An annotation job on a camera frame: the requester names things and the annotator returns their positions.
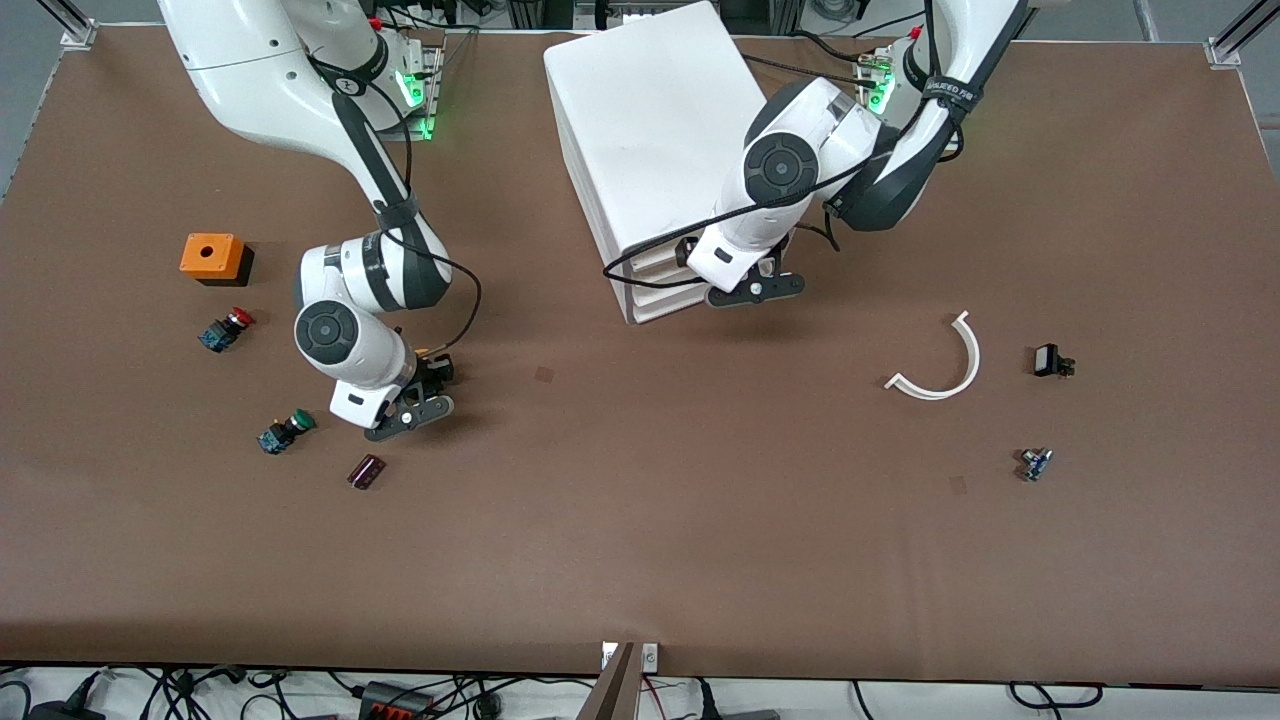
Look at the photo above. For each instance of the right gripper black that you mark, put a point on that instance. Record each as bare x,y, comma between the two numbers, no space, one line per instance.
436,371

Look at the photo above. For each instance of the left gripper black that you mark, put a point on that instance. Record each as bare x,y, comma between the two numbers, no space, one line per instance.
683,250

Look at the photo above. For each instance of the white plastic drawer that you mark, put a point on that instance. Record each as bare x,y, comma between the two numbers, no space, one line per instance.
660,286
655,270
650,253
665,301

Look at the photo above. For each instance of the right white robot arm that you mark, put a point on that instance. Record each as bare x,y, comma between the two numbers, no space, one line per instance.
250,70

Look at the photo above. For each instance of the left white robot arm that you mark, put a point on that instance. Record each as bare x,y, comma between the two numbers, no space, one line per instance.
800,130

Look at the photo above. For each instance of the white drawer cabinet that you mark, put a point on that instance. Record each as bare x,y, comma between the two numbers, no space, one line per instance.
640,120

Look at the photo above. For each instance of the green push button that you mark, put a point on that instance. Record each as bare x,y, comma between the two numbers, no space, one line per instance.
285,432

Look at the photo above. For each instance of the red push button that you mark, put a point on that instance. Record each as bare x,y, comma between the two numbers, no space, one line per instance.
225,330

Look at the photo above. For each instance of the dark purple capacitor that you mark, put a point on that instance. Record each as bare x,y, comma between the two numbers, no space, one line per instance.
366,472

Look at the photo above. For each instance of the orange box with hole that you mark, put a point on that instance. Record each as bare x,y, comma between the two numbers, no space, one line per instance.
225,258

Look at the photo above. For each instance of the black red power strip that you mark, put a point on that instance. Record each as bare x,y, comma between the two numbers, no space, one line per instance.
395,703

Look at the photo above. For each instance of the wooden strip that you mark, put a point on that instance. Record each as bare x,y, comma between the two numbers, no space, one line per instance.
612,695

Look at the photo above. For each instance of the small blue metal component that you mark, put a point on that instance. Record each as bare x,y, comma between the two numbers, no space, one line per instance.
1036,465

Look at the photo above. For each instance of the black power adapter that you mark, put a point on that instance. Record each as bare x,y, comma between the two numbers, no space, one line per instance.
65,712

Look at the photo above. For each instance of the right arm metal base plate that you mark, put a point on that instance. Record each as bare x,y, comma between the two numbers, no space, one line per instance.
430,100

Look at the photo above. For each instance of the white curved bracket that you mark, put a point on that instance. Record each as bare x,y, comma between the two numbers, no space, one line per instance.
974,360

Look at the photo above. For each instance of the small white bracket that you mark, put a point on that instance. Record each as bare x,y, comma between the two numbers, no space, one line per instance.
608,655
650,657

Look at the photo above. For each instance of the small black switch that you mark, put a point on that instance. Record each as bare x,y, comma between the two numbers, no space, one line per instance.
1047,360

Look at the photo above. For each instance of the aluminium frame post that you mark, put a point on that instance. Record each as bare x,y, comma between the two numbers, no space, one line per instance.
1235,40
75,25

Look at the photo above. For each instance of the aluminium frame strut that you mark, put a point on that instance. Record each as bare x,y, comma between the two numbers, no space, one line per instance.
1146,18

